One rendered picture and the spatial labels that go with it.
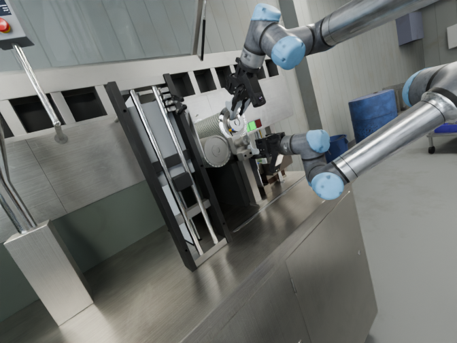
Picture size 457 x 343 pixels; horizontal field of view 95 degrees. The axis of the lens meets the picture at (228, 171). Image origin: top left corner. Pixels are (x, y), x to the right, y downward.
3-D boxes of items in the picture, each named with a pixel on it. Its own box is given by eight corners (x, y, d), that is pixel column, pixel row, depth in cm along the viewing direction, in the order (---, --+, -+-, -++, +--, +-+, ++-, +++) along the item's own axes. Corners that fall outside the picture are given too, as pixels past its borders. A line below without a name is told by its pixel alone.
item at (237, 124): (235, 135, 84) (226, 118, 82) (232, 135, 86) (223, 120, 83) (246, 125, 88) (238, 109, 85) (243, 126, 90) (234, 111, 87)
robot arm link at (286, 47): (322, 36, 53) (295, 17, 58) (286, 45, 49) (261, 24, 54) (310, 66, 59) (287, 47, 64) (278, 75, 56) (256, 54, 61)
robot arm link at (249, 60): (271, 54, 66) (254, 57, 61) (265, 69, 69) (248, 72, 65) (254, 43, 68) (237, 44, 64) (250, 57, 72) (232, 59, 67)
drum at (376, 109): (394, 154, 312) (384, 92, 292) (350, 156, 365) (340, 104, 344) (408, 141, 342) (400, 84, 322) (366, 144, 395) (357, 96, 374)
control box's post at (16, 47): (52, 123, 55) (9, 42, 50) (53, 124, 56) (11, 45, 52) (60, 122, 56) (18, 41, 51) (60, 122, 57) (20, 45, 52)
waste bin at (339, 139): (360, 160, 331) (353, 129, 320) (348, 171, 310) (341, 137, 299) (332, 162, 367) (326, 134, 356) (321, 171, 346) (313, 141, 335)
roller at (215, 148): (211, 170, 80) (199, 140, 77) (182, 171, 100) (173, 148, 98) (233, 158, 86) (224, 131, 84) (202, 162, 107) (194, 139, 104)
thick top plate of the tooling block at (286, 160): (273, 175, 96) (269, 163, 94) (223, 175, 128) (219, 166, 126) (293, 162, 105) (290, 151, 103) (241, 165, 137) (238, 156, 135)
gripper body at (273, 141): (264, 135, 90) (288, 129, 80) (270, 153, 91) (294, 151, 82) (252, 140, 85) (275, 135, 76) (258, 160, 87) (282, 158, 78)
